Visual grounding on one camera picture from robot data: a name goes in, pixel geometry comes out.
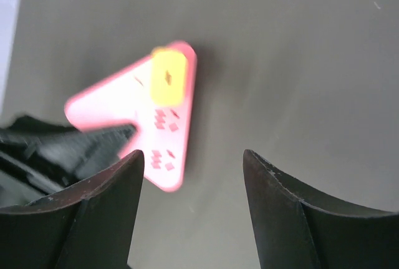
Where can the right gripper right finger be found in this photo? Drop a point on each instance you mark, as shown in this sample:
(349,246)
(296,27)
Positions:
(297,226)

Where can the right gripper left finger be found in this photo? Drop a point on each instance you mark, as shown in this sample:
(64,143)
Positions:
(87,225)

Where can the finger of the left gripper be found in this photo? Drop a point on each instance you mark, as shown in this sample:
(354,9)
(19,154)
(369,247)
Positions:
(47,157)

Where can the pink triangular socket board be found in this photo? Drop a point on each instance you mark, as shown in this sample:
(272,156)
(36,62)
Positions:
(162,132)

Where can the yellow small plug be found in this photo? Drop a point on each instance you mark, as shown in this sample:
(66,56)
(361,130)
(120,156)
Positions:
(168,76)

